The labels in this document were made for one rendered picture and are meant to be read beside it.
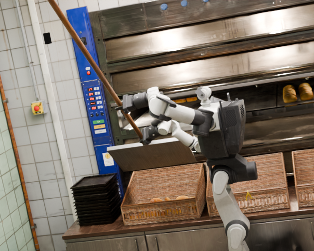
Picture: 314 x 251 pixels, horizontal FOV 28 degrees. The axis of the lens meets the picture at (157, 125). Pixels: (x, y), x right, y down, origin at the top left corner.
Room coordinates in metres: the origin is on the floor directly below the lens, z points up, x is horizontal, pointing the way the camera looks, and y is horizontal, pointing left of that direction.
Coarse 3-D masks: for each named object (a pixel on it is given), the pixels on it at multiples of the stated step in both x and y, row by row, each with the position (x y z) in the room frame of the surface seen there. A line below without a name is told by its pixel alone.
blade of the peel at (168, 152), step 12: (132, 144) 4.15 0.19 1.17; (156, 144) 4.11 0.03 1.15; (168, 144) 4.11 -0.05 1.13; (180, 144) 4.11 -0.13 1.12; (120, 156) 4.25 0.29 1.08; (132, 156) 4.25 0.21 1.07; (144, 156) 4.25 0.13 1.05; (156, 156) 4.25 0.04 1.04; (168, 156) 4.25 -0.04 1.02; (180, 156) 4.25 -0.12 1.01; (192, 156) 4.25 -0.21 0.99; (132, 168) 4.40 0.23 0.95; (144, 168) 4.40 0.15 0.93
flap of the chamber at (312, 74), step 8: (312, 72) 4.27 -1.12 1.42; (264, 80) 4.34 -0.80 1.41; (272, 80) 4.33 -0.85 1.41; (280, 80) 4.32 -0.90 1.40; (288, 80) 4.40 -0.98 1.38; (216, 88) 4.42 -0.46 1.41; (224, 88) 4.40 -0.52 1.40; (232, 88) 4.42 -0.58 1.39; (240, 88) 4.57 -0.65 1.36; (168, 96) 4.49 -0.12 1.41; (176, 96) 4.48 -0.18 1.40; (184, 96) 4.58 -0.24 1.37; (112, 104) 4.59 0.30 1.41
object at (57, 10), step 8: (48, 0) 2.97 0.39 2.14; (56, 8) 3.02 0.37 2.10; (64, 16) 3.08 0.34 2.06; (64, 24) 3.11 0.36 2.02; (72, 32) 3.16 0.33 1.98; (80, 40) 3.23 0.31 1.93; (80, 48) 3.26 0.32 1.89; (88, 56) 3.32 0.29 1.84; (96, 64) 3.40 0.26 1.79; (96, 72) 3.44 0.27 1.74; (104, 80) 3.50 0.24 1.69; (112, 88) 3.60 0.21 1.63; (112, 96) 3.63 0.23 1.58; (120, 104) 3.71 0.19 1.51; (128, 120) 3.85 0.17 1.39; (136, 128) 3.94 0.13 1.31
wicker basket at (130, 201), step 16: (144, 176) 4.67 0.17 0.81; (160, 176) 4.64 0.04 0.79; (176, 176) 4.60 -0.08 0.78; (192, 176) 4.57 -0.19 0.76; (128, 192) 4.45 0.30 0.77; (144, 192) 4.64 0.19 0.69; (160, 192) 4.61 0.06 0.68; (176, 192) 4.58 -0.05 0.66; (192, 192) 4.54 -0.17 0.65; (128, 208) 4.24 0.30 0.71; (144, 208) 4.22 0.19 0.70; (160, 208) 4.19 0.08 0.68; (128, 224) 4.25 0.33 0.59
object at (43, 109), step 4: (40, 100) 4.86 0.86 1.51; (44, 100) 4.84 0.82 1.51; (32, 104) 4.81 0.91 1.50; (36, 104) 4.80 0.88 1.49; (44, 104) 4.82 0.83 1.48; (32, 108) 4.81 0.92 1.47; (40, 108) 4.79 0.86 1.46; (44, 108) 4.81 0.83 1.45; (32, 112) 4.81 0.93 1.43; (36, 112) 4.80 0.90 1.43; (40, 112) 4.79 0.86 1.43; (44, 112) 4.79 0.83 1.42
